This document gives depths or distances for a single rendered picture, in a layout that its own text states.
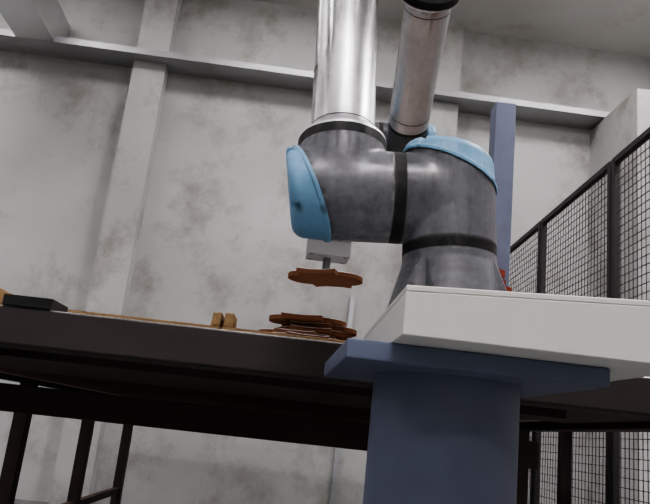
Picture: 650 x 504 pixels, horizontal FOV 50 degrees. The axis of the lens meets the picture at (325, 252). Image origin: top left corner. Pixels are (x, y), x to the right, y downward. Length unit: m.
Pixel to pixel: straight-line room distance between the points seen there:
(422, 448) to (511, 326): 0.17
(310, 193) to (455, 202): 0.17
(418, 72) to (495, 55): 6.32
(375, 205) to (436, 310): 0.22
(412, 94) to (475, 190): 0.44
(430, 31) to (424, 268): 0.49
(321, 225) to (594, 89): 6.98
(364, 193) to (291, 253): 5.59
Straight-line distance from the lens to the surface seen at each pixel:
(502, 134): 3.48
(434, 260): 0.82
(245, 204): 6.54
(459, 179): 0.86
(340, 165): 0.85
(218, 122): 6.85
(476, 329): 0.67
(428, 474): 0.77
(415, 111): 1.29
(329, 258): 1.40
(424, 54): 1.21
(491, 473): 0.79
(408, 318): 0.65
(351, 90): 0.93
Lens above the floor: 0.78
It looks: 14 degrees up
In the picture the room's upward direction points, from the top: 6 degrees clockwise
